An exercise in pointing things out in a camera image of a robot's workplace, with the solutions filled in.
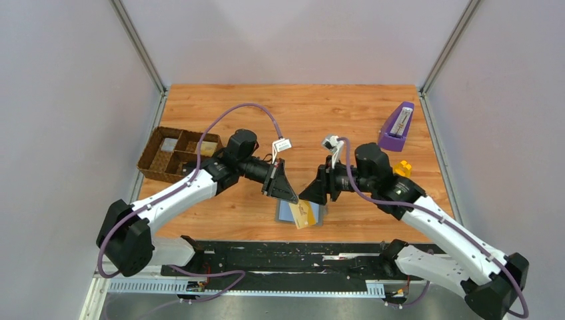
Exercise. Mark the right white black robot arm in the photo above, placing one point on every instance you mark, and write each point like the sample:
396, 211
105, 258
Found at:
488, 280

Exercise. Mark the purple metronome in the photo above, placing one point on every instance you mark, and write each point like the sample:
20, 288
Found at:
393, 133

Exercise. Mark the gold striped card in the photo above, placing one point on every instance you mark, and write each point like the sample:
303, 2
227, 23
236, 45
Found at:
302, 214

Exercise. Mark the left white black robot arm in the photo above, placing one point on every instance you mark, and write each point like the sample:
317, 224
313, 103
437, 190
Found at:
127, 235

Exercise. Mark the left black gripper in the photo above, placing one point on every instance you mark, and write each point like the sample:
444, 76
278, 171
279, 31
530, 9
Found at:
272, 177

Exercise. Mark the white slotted cable duct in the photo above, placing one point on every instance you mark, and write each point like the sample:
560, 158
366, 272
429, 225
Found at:
183, 287

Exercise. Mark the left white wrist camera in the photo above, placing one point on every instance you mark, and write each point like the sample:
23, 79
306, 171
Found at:
278, 146

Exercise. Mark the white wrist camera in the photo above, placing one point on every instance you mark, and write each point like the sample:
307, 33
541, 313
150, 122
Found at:
278, 146
335, 146

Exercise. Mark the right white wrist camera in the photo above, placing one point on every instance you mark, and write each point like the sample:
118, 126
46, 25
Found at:
335, 146

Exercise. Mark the gold card in basket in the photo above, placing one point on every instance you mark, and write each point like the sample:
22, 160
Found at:
208, 148

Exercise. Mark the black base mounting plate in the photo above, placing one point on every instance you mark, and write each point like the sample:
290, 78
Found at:
291, 265

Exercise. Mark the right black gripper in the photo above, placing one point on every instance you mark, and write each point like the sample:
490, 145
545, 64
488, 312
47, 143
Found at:
330, 182

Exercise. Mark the grey card holder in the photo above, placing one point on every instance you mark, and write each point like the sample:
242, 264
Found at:
283, 213

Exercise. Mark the silver card in basket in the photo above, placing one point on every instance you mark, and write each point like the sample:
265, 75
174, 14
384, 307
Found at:
168, 144

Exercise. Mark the colourful toy block vehicle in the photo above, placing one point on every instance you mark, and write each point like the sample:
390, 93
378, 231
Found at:
403, 168

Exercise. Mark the brown woven divided basket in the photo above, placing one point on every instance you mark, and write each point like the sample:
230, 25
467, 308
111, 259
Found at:
166, 166

